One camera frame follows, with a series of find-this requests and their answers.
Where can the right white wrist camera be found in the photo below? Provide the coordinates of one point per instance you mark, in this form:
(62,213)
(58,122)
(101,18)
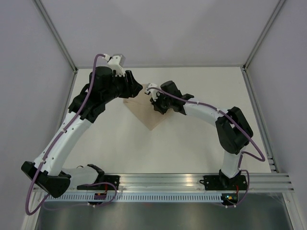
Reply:
(153,90)

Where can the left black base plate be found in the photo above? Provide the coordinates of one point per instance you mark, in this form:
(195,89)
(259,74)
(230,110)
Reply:
(105,182)

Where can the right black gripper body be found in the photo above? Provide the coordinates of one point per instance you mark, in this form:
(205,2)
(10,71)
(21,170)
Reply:
(162,104)

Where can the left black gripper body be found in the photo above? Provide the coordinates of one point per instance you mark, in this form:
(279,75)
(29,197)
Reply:
(120,87)

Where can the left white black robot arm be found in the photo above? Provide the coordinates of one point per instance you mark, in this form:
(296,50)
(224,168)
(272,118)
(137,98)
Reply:
(47,169)

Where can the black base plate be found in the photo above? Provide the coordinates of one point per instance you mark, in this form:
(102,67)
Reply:
(105,182)
(216,183)

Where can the left aluminium frame post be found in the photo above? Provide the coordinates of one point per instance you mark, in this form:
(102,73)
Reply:
(50,25)

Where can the right aluminium frame post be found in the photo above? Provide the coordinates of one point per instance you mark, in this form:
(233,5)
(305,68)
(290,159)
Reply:
(269,23)

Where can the beige cloth napkin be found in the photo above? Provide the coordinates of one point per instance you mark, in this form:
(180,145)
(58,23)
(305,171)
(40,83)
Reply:
(142,108)

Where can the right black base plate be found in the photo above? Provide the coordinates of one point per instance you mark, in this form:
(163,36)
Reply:
(216,183)

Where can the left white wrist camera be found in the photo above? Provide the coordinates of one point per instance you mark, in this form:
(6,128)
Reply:
(116,63)

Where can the aluminium mounting rail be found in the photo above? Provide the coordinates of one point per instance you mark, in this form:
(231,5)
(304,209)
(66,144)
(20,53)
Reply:
(189,182)

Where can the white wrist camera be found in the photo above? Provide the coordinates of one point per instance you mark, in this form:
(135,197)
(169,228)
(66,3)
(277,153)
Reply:
(153,90)
(116,63)

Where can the aluminium frame post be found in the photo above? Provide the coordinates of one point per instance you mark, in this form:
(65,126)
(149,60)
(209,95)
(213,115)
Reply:
(50,25)
(269,23)

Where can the white slotted cable duct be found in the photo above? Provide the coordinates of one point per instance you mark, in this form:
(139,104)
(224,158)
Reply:
(139,197)

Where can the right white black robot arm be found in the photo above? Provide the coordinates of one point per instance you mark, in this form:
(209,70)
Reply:
(228,124)

